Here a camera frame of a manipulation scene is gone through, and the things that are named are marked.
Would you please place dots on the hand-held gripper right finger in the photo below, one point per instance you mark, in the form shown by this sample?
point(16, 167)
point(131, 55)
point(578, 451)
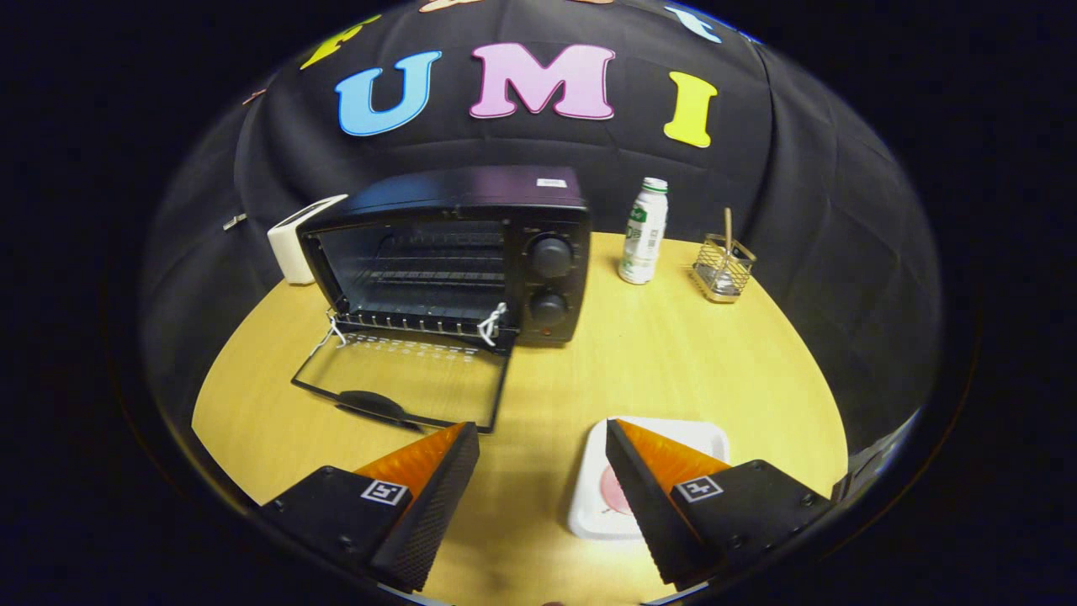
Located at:
point(648, 509)

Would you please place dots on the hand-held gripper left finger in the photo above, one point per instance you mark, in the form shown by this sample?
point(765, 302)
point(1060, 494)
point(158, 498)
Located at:
point(433, 513)

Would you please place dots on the pink ham slice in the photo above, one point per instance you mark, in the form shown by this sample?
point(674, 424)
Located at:
point(612, 497)

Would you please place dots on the white square plate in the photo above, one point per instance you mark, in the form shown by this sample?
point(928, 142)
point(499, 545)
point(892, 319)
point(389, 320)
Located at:
point(589, 497)

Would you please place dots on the black toaster oven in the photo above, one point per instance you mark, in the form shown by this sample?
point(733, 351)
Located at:
point(471, 189)

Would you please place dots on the white bread toaster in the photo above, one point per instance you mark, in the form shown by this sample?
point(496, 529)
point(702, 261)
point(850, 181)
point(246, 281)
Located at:
point(290, 248)

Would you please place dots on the white bottle green label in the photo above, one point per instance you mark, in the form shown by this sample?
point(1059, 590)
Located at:
point(644, 244)

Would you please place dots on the wooden stick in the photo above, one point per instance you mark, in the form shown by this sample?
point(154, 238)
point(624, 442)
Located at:
point(728, 227)

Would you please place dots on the small silver clip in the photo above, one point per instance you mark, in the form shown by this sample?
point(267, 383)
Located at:
point(235, 222)

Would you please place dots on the small pink clip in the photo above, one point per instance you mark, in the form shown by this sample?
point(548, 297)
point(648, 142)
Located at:
point(254, 96)

